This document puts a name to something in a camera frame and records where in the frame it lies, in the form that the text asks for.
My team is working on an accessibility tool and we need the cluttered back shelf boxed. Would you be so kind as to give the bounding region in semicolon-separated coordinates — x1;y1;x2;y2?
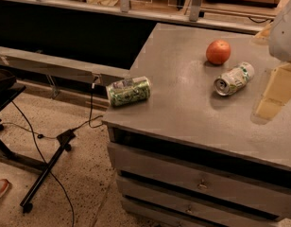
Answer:
0;0;291;35

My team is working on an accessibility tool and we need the white shoe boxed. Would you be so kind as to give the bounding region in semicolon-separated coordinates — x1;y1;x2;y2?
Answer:
0;179;9;198

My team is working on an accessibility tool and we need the black metal stand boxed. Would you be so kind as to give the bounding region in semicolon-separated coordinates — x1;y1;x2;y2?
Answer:
0;68;77;215

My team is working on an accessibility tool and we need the orange fruit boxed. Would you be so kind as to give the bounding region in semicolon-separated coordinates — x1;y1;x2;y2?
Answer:
206;40;231;65

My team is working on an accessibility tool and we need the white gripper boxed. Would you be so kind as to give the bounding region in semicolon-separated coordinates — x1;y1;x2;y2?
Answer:
254;0;291;120

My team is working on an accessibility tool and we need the white green soda can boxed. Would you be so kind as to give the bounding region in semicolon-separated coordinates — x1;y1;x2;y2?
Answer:
214;61;255;96

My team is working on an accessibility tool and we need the grey metal rail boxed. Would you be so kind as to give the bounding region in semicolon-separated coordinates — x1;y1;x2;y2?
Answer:
0;46;128;85

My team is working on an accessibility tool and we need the grey drawer cabinet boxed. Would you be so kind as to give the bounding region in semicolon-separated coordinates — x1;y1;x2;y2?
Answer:
104;24;291;227

